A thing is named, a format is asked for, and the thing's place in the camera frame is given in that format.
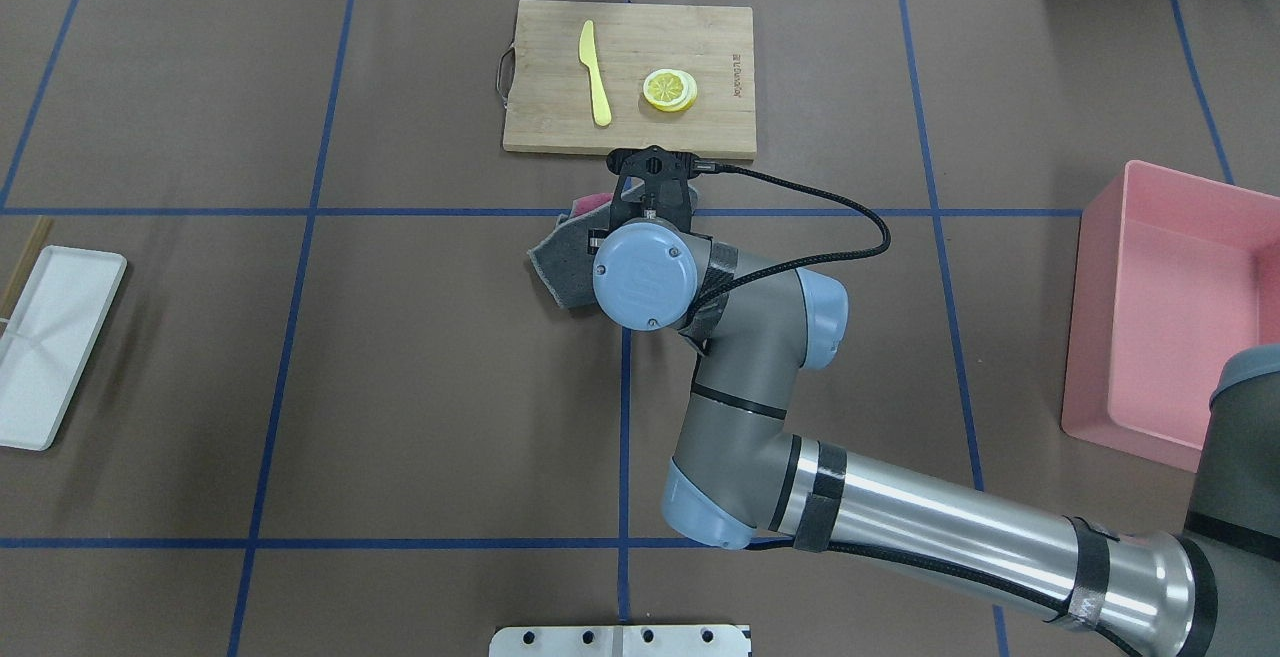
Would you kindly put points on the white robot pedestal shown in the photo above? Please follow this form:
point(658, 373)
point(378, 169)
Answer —
point(623, 640)

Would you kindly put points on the bamboo cutting board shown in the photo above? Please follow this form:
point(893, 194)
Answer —
point(548, 104)

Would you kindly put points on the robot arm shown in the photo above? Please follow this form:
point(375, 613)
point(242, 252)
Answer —
point(1210, 590)

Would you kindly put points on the grey and pink cloth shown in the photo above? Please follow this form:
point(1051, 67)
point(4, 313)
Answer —
point(562, 259)

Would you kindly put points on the yellow plastic knife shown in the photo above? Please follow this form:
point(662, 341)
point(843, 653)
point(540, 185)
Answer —
point(601, 111)

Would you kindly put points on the pink plastic bin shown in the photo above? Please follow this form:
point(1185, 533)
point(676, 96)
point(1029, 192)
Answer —
point(1174, 275)

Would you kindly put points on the lemon slices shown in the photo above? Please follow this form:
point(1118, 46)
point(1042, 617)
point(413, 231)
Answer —
point(670, 90)

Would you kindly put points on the wooden chopstick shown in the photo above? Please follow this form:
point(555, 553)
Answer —
point(35, 243)

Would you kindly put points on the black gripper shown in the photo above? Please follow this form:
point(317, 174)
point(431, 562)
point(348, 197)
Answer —
point(598, 238)

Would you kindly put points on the white rectangular tray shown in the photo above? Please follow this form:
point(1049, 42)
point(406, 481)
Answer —
point(49, 339)

